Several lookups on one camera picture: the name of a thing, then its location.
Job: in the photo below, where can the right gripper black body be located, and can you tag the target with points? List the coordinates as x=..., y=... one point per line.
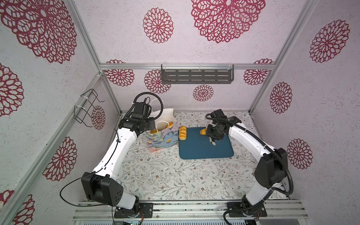
x=213, y=132

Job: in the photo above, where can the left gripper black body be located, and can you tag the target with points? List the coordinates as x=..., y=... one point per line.
x=149, y=124

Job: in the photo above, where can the croissant bread top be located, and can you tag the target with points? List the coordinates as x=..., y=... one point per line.
x=203, y=132

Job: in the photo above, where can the striped bread roll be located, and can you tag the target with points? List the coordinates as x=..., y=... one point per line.
x=182, y=133

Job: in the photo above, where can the floral paper gift bag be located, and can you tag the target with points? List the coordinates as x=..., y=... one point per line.
x=165, y=133

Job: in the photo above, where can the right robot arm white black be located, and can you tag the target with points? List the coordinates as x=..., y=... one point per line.
x=271, y=173

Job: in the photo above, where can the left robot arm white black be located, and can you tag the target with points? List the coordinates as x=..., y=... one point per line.
x=101, y=184

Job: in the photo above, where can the teal serving tray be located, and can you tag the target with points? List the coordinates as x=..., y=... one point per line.
x=197, y=146

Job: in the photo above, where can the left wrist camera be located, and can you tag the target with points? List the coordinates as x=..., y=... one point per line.
x=141, y=110

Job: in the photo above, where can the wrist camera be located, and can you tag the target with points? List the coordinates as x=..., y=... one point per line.
x=141, y=110
x=218, y=117

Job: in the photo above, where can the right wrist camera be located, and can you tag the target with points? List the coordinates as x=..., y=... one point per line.
x=218, y=117

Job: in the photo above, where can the black wire wall rack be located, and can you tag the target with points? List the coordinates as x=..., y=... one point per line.
x=90, y=113

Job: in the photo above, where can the grey wall shelf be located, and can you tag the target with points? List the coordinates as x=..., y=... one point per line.
x=196, y=76

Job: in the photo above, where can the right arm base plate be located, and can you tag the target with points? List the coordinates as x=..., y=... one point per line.
x=237, y=209

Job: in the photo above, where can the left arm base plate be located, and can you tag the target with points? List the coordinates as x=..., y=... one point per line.
x=145, y=209

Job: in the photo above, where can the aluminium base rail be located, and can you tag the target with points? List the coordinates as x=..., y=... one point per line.
x=207, y=212

